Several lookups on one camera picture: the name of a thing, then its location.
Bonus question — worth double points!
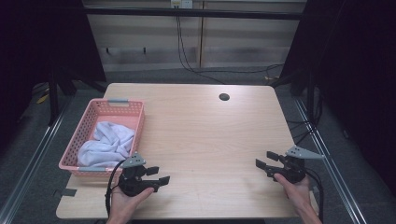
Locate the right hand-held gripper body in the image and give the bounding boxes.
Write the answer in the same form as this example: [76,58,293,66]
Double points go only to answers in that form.
[274,145,325,184]

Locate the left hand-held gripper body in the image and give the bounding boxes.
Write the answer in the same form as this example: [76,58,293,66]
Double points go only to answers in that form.
[117,151,157,198]

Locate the white cloth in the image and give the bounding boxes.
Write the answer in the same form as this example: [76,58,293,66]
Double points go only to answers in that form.
[77,120,136,168]

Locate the pink plastic basket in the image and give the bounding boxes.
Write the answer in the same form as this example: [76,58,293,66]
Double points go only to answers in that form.
[58,98,146,178]

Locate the person's right hand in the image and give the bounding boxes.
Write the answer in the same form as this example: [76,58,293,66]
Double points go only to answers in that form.
[274,173,312,210]

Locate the person's left hand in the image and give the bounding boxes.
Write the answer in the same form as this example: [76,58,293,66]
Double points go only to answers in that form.
[109,186,155,218]

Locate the black tape piece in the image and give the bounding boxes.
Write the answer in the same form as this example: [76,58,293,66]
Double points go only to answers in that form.
[52,188,78,199]

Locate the dark curtain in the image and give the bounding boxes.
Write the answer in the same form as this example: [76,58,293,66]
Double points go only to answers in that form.
[0,0,107,150]
[279,0,396,195]

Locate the black metal stand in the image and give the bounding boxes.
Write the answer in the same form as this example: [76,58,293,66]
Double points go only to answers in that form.
[48,70,61,127]

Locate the yellow floor object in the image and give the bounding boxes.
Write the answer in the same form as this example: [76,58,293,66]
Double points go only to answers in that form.
[35,92,50,105]

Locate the black floor cables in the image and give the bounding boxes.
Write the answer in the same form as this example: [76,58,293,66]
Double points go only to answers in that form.
[285,90,324,147]

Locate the silver floor rail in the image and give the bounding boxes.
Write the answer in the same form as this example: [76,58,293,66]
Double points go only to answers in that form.
[0,101,75,224]
[293,97,369,224]

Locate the black hanging wall cable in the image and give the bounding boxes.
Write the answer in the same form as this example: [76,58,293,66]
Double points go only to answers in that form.
[175,15,285,85]

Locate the black horizontal frame bar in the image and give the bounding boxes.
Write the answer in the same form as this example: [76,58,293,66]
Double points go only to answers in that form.
[83,7,308,21]

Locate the white wall socket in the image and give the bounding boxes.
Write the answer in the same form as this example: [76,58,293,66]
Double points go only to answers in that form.
[170,0,194,9]

